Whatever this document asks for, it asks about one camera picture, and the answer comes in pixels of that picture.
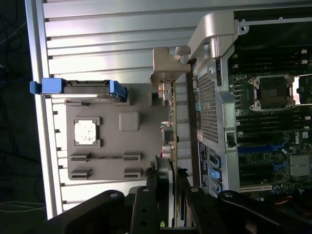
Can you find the white expansion slot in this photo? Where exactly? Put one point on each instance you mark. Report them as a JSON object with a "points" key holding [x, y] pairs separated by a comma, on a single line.
{"points": [[256, 188]]}

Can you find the open black PC case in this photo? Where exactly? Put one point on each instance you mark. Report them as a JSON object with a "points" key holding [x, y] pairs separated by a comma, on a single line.
{"points": [[214, 109]]}

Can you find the silver CPU chip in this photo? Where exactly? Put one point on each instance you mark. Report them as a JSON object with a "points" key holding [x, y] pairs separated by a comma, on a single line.
{"points": [[85, 131]]}

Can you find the metal socket cover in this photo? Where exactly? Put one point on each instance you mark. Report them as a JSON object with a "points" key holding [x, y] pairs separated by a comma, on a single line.
{"points": [[304, 90]]}

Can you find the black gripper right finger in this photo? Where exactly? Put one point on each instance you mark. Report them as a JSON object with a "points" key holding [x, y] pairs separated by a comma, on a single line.
{"points": [[202, 214]]}

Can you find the green motherboard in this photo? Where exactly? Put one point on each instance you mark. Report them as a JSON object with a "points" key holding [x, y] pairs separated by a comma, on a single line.
{"points": [[246, 161]]}

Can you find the blue disk caddy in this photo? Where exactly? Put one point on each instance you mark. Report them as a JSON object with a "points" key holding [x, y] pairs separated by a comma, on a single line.
{"points": [[51, 85]]}

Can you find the silver chipset heatsink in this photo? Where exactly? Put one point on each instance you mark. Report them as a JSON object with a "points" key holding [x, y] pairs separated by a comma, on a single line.
{"points": [[301, 165]]}

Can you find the blue slot clip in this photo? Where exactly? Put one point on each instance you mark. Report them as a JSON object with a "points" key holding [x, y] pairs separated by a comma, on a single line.
{"points": [[215, 159], [217, 189], [216, 175]]}

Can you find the CPU socket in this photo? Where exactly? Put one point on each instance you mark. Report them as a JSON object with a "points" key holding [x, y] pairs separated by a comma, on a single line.
{"points": [[273, 93]]}

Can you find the silver hard disk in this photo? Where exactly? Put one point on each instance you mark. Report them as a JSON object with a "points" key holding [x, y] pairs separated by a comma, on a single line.
{"points": [[85, 87]]}

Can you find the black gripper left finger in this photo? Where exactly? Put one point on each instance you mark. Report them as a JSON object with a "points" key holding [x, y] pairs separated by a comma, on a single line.
{"points": [[143, 214]]}

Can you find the blue expansion slot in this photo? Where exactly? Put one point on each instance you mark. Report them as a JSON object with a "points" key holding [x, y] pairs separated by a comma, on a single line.
{"points": [[256, 149]]}

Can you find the grey parts rack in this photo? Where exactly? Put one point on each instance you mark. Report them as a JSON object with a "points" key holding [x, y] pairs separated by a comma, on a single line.
{"points": [[109, 146]]}

